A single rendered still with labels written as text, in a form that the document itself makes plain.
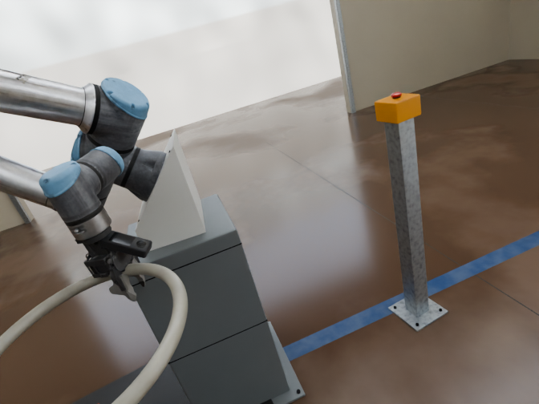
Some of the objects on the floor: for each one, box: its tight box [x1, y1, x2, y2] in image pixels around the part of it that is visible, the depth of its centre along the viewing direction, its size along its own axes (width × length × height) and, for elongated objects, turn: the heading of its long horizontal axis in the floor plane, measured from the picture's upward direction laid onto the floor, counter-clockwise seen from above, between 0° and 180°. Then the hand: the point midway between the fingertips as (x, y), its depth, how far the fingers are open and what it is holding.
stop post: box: [375, 93, 448, 332], centre depth 159 cm, size 20×20×109 cm
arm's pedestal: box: [128, 194, 306, 404], centre depth 155 cm, size 50×50×85 cm
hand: (139, 289), depth 96 cm, fingers closed on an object, 5 cm apart
